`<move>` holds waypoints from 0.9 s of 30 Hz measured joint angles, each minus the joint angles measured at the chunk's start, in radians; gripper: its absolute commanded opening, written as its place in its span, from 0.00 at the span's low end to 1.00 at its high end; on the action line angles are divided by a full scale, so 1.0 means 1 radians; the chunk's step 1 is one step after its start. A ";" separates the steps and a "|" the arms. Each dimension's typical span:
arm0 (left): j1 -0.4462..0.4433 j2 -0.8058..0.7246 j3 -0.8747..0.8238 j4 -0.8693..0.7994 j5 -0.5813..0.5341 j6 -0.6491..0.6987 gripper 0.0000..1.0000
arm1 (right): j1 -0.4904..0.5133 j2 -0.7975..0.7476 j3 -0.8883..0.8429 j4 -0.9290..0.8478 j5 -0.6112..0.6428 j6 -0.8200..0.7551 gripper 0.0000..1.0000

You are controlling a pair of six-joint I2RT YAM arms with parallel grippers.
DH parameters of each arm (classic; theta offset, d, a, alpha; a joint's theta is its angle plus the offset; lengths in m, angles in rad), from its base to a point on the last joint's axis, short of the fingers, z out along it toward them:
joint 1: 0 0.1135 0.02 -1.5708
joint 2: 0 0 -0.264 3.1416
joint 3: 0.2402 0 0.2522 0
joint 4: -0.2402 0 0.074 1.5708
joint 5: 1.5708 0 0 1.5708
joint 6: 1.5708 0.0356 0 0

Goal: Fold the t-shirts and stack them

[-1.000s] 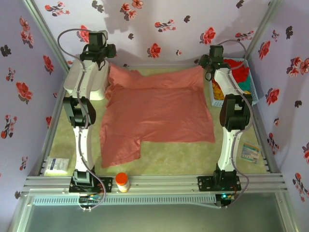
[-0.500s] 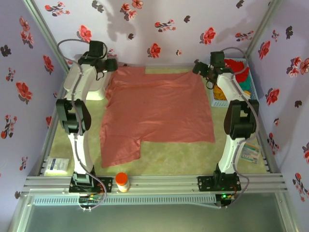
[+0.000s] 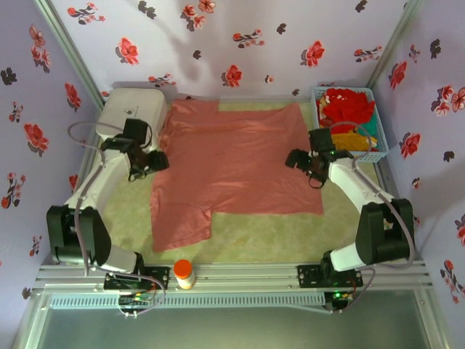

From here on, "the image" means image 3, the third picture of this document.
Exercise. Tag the teal t-shirt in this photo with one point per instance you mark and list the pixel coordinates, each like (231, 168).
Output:
(374, 136)

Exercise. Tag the pink t-shirt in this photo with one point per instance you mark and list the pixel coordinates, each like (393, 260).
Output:
(236, 163)

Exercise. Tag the blue plastic basket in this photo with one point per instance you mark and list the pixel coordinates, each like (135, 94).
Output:
(380, 120)

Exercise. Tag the aluminium frame post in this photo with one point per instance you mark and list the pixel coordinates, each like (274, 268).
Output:
(396, 43)
(69, 51)

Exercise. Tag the orange pill bottle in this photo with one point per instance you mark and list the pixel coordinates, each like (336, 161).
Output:
(183, 272)

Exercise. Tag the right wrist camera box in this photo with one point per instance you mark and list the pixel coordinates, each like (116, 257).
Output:
(320, 140)

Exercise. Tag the red t-shirt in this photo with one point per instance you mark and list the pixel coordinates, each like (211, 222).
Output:
(348, 105)

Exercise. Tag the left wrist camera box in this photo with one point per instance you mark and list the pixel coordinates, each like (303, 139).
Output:
(137, 131)

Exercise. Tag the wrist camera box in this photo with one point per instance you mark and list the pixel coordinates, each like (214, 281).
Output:
(320, 140)
(137, 131)

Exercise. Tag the aluminium frame rail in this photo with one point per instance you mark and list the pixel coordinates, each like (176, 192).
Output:
(247, 276)

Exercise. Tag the small controller board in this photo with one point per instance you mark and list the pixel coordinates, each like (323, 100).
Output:
(134, 300)
(340, 296)

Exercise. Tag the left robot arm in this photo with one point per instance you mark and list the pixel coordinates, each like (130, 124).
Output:
(98, 181)

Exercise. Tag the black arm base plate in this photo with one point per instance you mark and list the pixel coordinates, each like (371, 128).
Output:
(160, 278)
(309, 276)

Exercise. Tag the white lidded plastic box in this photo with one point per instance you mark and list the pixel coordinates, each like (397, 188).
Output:
(134, 103)

